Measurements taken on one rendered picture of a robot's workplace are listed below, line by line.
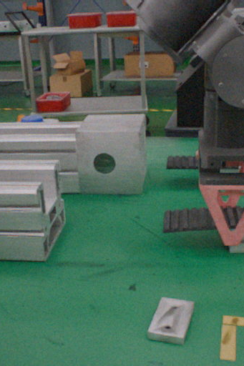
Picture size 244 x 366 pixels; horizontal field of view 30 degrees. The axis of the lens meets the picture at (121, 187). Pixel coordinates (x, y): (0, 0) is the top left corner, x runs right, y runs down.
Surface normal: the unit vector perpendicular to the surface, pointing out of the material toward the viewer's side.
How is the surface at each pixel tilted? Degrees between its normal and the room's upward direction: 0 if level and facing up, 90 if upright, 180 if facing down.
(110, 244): 0
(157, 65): 90
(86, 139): 90
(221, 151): 2
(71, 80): 88
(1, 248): 90
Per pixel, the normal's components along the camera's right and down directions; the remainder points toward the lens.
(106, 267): -0.04, -0.93
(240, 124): 0.00, 0.35
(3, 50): -0.23, 0.37
